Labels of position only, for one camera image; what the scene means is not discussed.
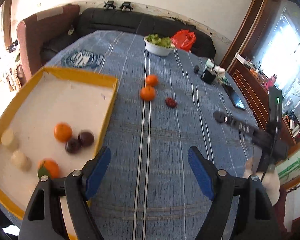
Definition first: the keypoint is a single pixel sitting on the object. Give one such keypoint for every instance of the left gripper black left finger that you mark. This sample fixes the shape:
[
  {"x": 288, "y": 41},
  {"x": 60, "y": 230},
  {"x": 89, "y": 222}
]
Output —
[{"x": 43, "y": 217}]

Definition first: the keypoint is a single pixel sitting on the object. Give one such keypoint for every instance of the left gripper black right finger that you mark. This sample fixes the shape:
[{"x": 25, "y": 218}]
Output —
[{"x": 242, "y": 200}]

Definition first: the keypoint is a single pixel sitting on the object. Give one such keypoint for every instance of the tangerine with green leaf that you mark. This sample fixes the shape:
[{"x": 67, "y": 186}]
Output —
[{"x": 48, "y": 167}]

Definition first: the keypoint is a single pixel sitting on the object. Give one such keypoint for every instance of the round yellow netted fruit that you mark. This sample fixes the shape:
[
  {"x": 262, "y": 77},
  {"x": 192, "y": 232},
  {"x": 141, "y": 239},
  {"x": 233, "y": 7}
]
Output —
[{"x": 21, "y": 161}]

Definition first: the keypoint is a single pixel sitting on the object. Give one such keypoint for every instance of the dark plum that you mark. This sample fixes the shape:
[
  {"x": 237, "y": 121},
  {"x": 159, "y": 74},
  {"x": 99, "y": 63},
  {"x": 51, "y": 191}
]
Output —
[{"x": 72, "y": 146}]

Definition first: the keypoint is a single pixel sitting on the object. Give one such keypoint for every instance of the orange tangerine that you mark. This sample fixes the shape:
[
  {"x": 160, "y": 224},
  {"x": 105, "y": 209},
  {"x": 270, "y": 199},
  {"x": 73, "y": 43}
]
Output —
[
  {"x": 151, "y": 80},
  {"x": 147, "y": 93},
  {"x": 62, "y": 132}
]

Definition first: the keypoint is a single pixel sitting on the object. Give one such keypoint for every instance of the pale yellow netted fruit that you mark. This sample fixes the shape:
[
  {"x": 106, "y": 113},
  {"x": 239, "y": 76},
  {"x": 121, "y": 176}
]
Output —
[{"x": 10, "y": 140}]

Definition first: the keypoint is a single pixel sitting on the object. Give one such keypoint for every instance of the dark plum fruit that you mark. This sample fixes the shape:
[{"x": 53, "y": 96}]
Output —
[{"x": 86, "y": 138}]

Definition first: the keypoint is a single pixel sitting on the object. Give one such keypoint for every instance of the white gloved right hand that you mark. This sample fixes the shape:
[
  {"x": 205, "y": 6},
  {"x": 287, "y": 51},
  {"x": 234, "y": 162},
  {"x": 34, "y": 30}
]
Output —
[{"x": 270, "y": 181}]

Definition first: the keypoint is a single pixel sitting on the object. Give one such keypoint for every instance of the wooden cabinet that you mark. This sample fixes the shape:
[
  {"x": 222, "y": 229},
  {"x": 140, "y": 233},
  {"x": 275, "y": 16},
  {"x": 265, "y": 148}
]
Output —
[{"x": 257, "y": 98}]

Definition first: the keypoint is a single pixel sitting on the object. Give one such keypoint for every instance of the black smartphone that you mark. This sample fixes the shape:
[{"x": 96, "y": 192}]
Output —
[{"x": 234, "y": 98}]

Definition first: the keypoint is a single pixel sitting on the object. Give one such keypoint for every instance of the white robot hand toy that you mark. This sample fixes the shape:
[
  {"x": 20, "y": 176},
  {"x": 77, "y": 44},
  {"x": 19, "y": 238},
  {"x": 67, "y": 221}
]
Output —
[{"x": 217, "y": 70}]

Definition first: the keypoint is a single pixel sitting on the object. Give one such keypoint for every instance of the black cylindrical cup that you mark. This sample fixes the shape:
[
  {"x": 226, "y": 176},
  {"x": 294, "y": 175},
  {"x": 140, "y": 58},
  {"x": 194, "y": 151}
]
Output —
[{"x": 208, "y": 77}]

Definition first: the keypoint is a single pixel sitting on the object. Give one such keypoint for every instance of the white tray with yellow rim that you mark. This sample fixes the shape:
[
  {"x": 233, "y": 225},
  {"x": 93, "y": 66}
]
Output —
[{"x": 82, "y": 99}]

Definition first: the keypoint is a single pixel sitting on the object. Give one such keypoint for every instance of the small black box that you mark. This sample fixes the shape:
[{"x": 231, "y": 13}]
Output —
[{"x": 196, "y": 69}]

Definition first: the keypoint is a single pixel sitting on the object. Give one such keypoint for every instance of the red date fruit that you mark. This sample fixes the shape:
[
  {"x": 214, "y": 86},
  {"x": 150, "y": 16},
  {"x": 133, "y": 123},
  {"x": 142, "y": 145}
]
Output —
[{"x": 170, "y": 102}]

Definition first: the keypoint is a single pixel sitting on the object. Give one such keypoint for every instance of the blue plaid tablecloth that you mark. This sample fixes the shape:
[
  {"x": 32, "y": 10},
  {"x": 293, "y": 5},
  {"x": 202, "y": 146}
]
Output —
[{"x": 149, "y": 190}]

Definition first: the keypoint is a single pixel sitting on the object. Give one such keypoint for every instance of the red plastic bag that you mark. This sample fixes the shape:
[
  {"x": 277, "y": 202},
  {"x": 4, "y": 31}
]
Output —
[{"x": 184, "y": 39}]

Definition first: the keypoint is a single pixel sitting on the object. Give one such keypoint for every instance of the white bowl of greens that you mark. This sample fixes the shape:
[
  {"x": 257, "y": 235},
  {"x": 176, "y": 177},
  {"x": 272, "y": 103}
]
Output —
[{"x": 159, "y": 46}]

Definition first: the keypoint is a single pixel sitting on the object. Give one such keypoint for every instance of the patterned covered side table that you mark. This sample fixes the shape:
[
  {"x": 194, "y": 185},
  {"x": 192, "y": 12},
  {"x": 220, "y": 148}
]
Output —
[{"x": 11, "y": 73}]

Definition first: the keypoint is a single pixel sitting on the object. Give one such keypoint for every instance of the black leather sofa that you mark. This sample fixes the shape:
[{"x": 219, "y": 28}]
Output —
[{"x": 93, "y": 19}]

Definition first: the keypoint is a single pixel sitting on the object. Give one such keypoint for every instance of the brown armchair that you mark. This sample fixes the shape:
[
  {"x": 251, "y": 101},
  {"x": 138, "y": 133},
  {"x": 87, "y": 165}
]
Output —
[{"x": 41, "y": 27}]

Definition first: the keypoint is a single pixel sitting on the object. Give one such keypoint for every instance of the black gripper on sofa right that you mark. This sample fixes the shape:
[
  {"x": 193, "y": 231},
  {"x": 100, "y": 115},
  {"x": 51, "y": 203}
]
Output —
[{"x": 126, "y": 6}]

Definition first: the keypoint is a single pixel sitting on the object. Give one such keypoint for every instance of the black gripper on sofa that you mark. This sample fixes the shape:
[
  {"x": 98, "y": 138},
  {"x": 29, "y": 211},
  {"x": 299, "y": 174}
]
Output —
[
  {"x": 126, "y": 6},
  {"x": 109, "y": 5}
]

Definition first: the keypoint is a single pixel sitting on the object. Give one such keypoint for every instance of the black gripper on sofa left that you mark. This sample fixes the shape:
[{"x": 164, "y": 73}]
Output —
[{"x": 109, "y": 5}]

